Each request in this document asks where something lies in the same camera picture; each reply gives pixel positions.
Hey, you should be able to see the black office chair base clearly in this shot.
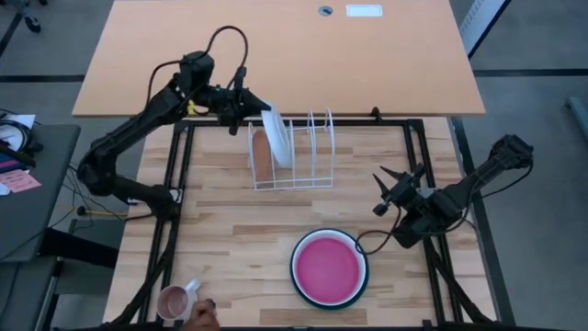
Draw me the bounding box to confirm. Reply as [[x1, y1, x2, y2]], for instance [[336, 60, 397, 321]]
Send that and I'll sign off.
[[0, 0, 50, 56]]

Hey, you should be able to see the white perforated computer tower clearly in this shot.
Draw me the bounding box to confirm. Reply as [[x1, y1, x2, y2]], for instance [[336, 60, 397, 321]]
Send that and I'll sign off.
[[458, 0, 514, 59]]

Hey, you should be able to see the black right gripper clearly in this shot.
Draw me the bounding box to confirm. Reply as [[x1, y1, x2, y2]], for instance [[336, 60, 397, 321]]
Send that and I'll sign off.
[[371, 163, 433, 218]]

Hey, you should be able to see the black floor cable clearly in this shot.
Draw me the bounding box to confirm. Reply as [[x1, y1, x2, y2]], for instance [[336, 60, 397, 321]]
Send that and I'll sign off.
[[62, 160, 139, 231]]

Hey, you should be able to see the large white plate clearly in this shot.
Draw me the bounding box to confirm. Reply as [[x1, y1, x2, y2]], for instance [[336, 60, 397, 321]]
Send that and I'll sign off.
[[291, 229, 368, 307]]

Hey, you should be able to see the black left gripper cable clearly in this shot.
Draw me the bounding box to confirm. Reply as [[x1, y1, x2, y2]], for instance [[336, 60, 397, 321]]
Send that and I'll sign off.
[[145, 25, 250, 109]]

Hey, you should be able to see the pink plate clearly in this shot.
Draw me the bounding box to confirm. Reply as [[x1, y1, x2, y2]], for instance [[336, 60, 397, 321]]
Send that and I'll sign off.
[[295, 236, 364, 304]]

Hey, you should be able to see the grey side table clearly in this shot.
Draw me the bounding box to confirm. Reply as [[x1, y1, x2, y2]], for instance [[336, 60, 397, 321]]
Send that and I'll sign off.
[[0, 122, 82, 263]]

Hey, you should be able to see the pink paper note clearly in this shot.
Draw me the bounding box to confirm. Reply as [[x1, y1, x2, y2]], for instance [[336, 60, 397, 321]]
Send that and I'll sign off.
[[0, 168, 42, 194]]

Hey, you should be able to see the black aluminium table frame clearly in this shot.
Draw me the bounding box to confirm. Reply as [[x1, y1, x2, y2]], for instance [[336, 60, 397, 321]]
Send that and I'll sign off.
[[107, 118, 516, 331]]

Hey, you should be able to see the small white plate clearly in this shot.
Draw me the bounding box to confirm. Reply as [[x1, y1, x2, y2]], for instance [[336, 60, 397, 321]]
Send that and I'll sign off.
[[260, 101, 295, 169]]

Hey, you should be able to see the orange desk top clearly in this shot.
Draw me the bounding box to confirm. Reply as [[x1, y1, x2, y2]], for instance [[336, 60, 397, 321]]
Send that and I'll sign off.
[[72, 0, 487, 119]]

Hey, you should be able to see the white paper sheet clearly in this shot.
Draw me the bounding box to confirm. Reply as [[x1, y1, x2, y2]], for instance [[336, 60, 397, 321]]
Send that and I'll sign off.
[[0, 113, 37, 153]]

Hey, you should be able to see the white mug pink inside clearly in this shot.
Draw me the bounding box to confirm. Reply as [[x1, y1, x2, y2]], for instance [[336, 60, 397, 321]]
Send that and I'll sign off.
[[155, 278, 203, 322]]

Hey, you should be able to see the black coiled cable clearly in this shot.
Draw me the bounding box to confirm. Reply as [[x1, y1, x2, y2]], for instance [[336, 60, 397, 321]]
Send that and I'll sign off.
[[0, 118, 45, 156]]

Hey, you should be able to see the white desk outlet cover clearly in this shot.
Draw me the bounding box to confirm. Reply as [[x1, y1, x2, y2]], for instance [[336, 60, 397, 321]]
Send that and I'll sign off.
[[345, 4, 384, 18]]

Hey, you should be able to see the white wire dish rack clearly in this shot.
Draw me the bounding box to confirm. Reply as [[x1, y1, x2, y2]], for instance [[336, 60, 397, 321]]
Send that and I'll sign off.
[[246, 108, 335, 191]]

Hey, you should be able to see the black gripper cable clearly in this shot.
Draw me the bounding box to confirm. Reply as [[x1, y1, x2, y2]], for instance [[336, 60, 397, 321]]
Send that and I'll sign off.
[[145, 25, 250, 109], [354, 206, 405, 257]]

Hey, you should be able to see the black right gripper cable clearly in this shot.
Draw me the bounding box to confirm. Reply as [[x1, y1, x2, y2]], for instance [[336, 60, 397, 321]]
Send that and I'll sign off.
[[354, 206, 405, 257]]

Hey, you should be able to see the brown plate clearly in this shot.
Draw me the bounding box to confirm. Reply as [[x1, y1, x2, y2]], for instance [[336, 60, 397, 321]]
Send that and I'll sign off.
[[252, 129, 276, 184]]

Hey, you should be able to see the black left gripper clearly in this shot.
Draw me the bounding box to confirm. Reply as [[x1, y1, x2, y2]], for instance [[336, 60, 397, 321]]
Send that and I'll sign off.
[[215, 66, 273, 137]]

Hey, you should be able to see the person's hand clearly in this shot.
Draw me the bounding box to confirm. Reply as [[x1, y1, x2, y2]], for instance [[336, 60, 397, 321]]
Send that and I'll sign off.
[[181, 298, 221, 331]]

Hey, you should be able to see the black bar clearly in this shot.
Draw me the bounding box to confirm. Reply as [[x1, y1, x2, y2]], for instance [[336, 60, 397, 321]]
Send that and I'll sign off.
[[0, 139, 38, 169]]

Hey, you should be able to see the yellow rod black knob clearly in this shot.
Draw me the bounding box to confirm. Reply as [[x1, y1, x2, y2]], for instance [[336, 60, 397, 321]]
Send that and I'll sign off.
[[75, 206, 130, 218]]

